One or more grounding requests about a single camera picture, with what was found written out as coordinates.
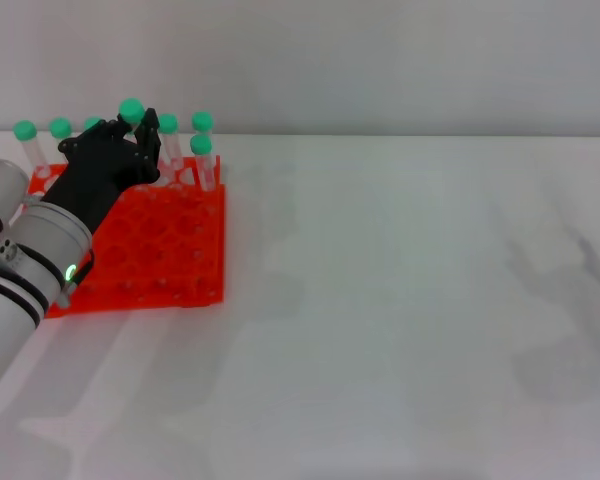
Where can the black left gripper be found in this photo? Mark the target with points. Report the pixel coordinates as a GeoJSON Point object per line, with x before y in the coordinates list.
{"type": "Point", "coordinates": [100, 170]}

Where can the orange plastic test tube rack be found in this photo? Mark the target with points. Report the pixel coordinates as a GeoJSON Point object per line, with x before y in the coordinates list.
{"type": "Point", "coordinates": [165, 235]}

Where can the green capped clear test tube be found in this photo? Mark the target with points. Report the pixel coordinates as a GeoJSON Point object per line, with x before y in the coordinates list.
{"type": "Point", "coordinates": [60, 128]}
{"type": "Point", "coordinates": [24, 130]}
{"type": "Point", "coordinates": [168, 123]}
{"type": "Point", "coordinates": [131, 110]}
{"type": "Point", "coordinates": [200, 144]}
{"type": "Point", "coordinates": [202, 120]}
{"type": "Point", "coordinates": [92, 123]}

